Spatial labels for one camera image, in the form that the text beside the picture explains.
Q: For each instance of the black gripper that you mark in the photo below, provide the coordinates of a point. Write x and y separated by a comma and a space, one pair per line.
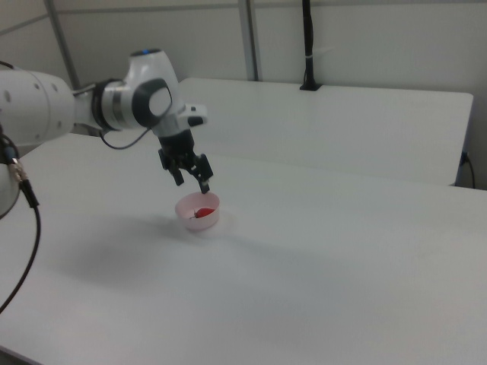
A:
177, 146

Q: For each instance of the red strawberry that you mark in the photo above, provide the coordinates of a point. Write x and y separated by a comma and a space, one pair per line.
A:
205, 211

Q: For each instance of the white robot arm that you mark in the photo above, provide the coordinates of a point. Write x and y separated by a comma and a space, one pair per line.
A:
38, 110

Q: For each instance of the pink plastic bowl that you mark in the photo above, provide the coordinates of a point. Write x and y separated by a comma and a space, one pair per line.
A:
198, 224

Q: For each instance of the white table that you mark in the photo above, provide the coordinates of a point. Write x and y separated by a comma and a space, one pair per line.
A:
323, 121

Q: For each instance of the black pole with clamp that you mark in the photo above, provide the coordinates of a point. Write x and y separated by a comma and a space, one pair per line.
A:
309, 57

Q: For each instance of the grey partition post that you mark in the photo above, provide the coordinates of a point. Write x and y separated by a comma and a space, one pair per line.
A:
62, 45
251, 42

